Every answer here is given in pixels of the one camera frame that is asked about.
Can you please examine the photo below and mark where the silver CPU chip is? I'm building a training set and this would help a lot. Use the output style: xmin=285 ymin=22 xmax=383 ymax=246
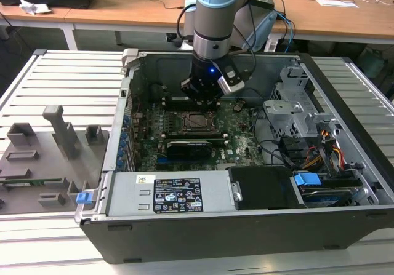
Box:
xmin=187 ymin=114 xmax=211 ymax=129

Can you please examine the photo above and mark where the graphics card with black shroud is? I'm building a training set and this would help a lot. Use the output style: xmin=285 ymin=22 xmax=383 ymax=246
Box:
xmin=166 ymin=138 xmax=213 ymax=161

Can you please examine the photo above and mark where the green motherboard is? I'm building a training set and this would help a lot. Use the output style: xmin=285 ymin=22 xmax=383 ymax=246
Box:
xmin=128 ymin=98 xmax=269 ymax=173

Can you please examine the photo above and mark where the grey case latch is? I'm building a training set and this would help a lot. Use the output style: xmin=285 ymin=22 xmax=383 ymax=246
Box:
xmin=122 ymin=47 xmax=139 ymax=70

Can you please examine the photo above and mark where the pale blue teach pendant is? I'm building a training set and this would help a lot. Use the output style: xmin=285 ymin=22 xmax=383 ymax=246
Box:
xmin=246 ymin=12 xmax=278 ymax=52

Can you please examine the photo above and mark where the silver metal drive cage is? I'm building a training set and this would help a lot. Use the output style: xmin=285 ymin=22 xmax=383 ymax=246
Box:
xmin=263 ymin=65 xmax=339 ymax=140

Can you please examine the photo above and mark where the wooden desk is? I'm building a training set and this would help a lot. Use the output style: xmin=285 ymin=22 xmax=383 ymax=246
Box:
xmin=0 ymin=0 xmax=394 ymax=52

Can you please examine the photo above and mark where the black plastic shroud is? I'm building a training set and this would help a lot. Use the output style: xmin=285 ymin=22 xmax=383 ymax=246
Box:
xmin=229 ymin=166 xmax=305 ymax=211

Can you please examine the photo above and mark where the grey power supply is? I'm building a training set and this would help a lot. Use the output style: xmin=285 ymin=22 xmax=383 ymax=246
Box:
xmin=106 ymin=170 xmax=231 ymax=217

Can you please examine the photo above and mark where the blue disk carrier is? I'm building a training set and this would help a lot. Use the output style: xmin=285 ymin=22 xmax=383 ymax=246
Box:
xmin=294 ymin=172 xmax=355 ymax=208

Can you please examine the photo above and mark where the white paper with blue print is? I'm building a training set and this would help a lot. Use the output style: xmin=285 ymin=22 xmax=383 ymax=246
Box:
xmin=316 ymin=0 xmax=360 ymax=9

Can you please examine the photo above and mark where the black open PC case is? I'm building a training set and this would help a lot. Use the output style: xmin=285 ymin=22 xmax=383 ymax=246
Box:
xmin=79 ymin=47 xmax=394 ymax=264

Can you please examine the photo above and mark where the blue plastic latch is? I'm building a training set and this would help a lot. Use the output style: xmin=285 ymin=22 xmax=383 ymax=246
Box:
xmin=76 ymin=191 xmax=93 ymax=205

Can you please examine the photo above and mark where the grey parts rack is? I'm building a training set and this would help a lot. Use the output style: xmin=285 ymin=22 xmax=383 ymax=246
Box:
xmin=0 ymin=104 xmax=110 ymax=216

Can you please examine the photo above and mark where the crumpled white paper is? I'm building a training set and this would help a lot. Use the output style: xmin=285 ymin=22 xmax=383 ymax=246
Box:
xmin=18 ymin=0 xmax=52 ymax=16

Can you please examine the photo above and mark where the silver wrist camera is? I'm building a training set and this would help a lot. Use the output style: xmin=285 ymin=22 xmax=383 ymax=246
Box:
xmin=217 ymin=65 xmax=246 ymax=96

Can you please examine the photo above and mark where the blue cable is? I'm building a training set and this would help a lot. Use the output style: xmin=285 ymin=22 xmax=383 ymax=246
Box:
xmin=276 ymin=12 xmax=297 ymax=53

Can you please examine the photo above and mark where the yellow red wire bundle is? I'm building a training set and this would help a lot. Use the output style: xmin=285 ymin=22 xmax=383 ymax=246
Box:
xmin=303 ymin=129 xmax=345 ymax=169

